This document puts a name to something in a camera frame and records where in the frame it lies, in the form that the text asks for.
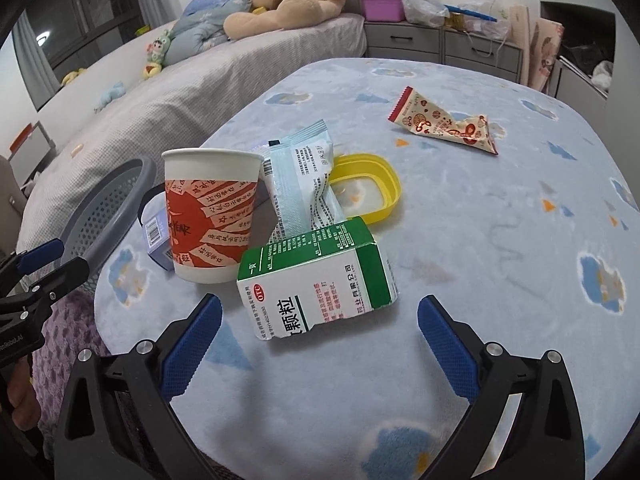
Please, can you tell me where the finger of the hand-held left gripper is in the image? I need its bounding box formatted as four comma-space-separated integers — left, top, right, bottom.
0, 256, 91, 317
0, 239, 65, 286

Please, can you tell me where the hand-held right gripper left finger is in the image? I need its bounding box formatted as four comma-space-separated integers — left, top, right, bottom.
52, 294, 223, 480

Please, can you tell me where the blue stick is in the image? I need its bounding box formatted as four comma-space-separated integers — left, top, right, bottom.
442, 4, 498, 23

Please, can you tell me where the purple patterned cloth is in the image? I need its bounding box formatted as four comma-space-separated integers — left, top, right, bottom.
30, 290, 113, 436

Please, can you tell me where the pink storage box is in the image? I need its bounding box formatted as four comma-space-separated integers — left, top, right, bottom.
359, 0, 403, 23

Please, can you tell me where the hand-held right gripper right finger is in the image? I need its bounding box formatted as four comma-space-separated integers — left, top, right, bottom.
417, 295, 586, 480

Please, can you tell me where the printed pink foam mat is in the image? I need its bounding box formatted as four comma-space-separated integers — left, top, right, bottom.
527, 17, 566, 96

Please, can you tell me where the light blue printed blanket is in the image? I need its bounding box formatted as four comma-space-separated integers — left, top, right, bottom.
92, 57, 640, 480

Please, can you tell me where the white orange storage box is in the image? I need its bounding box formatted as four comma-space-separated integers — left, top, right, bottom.
7, 120, 56, 186

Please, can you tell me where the yellow plastic lid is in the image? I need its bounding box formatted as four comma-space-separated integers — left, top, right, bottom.
330, 152, 402, 225

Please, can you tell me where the blue plush toy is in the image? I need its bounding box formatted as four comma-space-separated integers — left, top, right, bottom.
94, 81, 126, 112

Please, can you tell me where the grey open cabinet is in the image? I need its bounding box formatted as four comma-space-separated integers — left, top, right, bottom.
540, 0, 618, 106

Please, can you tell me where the white cable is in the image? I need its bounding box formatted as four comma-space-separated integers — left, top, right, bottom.
467, 30, 506, 56

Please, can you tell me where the blue quilt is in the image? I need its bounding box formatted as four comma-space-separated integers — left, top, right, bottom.
162, 0, 261, 66

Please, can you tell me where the green white medicine box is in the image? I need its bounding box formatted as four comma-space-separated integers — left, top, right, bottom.
236, 216, 399, 342

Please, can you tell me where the green plush doll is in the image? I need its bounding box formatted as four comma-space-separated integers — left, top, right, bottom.
142, 30, 173, 81

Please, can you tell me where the grey dresser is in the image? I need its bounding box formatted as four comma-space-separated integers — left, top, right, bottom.
364, 20, 523, 83

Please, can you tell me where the small blue box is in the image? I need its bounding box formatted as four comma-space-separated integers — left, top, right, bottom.
141, 208, 176, 272

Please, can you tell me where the light blue packet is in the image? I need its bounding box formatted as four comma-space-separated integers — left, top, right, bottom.
260, 120, 351, 246

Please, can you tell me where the tan teddy bear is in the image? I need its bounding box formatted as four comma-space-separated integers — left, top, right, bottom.
223, 0, 351, 41

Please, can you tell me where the clear plastic bag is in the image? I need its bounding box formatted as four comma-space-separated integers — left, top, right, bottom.
467, 0, 513, 41

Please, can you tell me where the bed with grey cover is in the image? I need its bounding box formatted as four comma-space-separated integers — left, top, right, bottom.
15, 12, 368, 261

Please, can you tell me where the grey plastic basket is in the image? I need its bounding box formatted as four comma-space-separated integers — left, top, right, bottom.
60, 156, 166, 296

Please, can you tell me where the window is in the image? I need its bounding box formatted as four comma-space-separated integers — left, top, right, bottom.
10, 0, 151, 81

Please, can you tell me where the plain pink foam mat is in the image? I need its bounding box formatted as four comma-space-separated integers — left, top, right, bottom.
507, 5, 533, 86

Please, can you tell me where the red white paper cup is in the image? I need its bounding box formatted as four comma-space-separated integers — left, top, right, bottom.
161, 147, 266, 286

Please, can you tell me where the red patterned snack wrapper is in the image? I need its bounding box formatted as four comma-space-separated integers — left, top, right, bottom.
386, 86, 500, 156

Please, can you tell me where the white plastic bag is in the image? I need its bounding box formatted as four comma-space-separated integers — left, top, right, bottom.
400, 0, 451, 28

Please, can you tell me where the person's left hand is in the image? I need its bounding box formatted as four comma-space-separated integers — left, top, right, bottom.
0, 360, 43, 428

